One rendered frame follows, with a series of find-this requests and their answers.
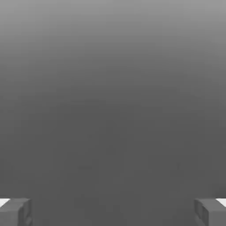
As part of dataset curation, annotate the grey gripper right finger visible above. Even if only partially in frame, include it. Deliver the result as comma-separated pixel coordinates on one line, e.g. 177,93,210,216
193,197,226,226

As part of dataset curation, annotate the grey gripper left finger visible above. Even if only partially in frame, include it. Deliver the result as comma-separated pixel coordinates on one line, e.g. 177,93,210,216
0,197,34,226

